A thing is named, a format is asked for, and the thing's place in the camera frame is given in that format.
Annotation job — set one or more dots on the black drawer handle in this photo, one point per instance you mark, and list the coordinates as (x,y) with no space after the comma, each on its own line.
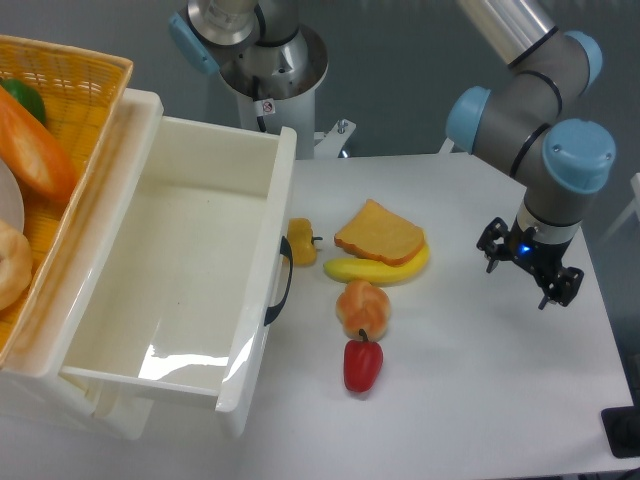
(284,282)

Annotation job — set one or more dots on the green bell pepper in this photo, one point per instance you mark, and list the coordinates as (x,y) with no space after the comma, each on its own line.
(27,96)

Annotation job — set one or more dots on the red bell pepper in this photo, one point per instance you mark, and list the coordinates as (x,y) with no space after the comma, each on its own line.
(362,363)

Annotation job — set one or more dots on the black device at edge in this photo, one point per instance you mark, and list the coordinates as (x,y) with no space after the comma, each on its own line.
(621,426)

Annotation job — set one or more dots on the white drawer cabinet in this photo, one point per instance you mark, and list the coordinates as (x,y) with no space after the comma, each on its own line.
(33,382)

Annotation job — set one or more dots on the yellow bell pepper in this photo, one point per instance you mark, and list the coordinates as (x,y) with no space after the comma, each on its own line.
(302,240)

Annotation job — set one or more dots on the yellow wicker basket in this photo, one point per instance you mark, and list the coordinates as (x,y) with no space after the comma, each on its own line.
(81,90)

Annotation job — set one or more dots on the knotted bread roll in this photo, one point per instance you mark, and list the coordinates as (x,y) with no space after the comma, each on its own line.
(363,306)

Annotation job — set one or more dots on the yellow banana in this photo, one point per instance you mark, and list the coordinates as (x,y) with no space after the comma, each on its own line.
(376,272)

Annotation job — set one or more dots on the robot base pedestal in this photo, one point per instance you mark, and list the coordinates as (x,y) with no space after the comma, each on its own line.
(270,61)

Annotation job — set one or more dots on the white plate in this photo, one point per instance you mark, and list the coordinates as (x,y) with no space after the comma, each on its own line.
(11,201)

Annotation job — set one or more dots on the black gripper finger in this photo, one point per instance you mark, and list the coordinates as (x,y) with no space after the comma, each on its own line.
(493,242)
(560,287)

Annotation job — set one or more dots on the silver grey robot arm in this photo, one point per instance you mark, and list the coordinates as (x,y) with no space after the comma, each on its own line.
(563,164)

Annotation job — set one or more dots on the white open drawer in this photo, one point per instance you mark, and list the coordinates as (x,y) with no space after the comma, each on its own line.
(182,306)

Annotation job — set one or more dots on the beige bagel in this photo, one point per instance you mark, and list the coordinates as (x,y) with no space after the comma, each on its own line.
(16,264)

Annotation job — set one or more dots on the orange baguette loaf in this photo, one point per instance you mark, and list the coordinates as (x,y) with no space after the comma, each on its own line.
(33,154)

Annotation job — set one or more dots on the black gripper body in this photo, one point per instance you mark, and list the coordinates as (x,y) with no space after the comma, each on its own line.
(538,248)

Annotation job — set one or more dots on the toast bread slice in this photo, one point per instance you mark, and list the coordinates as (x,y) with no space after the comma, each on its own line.
(375,233)

